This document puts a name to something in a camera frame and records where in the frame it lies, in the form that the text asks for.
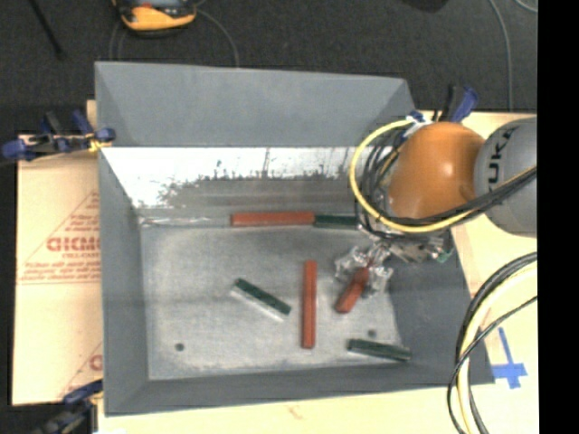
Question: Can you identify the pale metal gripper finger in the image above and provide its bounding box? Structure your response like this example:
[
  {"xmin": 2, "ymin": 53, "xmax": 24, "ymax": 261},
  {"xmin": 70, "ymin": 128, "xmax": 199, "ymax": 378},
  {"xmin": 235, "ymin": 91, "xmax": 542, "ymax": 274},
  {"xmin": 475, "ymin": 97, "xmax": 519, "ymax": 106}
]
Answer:
[
  {"xmin": 366, "ymin": 263, "xmax": 394, "ymax": 298},
  {"xmin": 335, "ymin": 246, "xmax": 365, "ymax": 285}
]

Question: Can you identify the red-brown block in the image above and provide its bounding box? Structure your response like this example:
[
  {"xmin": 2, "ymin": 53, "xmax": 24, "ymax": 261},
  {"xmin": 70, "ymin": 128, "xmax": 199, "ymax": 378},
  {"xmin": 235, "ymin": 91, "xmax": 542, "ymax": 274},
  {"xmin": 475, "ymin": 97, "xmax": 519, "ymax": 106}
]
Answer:
[
  {"xmin": 230, "ymin": 211, "xmax": 317, "ymax": 229},
  {"xmin": 299, "ymin": 259, "xmax": 319, "ymax": 350},
  {"xmin": 334, "ymin": 267, "xmax": 371, "ymax": 315}
]

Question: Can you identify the dark green flat block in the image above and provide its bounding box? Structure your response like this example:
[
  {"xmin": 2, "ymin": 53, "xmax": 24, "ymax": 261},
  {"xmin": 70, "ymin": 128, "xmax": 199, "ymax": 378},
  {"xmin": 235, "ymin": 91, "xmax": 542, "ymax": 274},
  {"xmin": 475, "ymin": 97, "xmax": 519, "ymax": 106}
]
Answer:
[
  {"xmin": 346, "ymin": 337, "xmax": 413, "ymax": 363},
  {"xmin": 229, "ymin": 278, "xmax": 292, "ymax": 322},
  {"xmin": 313, "ymin": 213, "xmax": 359, "ymax": 231}
]

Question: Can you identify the grey metal bin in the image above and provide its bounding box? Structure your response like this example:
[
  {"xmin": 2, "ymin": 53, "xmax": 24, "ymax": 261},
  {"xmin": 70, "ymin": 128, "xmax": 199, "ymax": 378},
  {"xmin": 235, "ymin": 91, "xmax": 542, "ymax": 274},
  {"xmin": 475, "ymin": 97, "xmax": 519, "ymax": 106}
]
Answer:
[{"xmin": 93, "ymin": 61, "xmax": 495, "ymax": 416}]

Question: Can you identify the brown cardboard board, red print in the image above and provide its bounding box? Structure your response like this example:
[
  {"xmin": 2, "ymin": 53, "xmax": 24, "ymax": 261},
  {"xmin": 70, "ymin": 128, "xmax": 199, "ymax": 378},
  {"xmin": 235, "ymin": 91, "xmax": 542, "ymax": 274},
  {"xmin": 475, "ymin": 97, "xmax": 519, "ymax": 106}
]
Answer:
[{"xmin": 10, "ymin": 99, "xmax": 106, "ymax": 407}]

